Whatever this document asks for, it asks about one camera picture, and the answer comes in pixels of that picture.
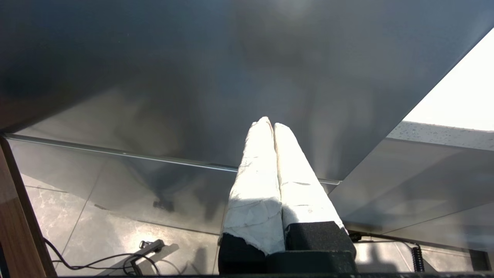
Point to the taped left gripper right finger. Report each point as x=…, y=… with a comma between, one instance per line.
x=301, y=185

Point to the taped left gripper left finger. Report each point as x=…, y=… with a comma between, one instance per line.
x=254, y=193

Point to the grey metal floor bracket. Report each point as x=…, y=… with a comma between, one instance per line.
x=148, y=247

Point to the tall grey cabinet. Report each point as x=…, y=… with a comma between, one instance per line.
x=193, y=77

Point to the brown wooden panel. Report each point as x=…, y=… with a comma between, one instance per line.
x=15, y=231

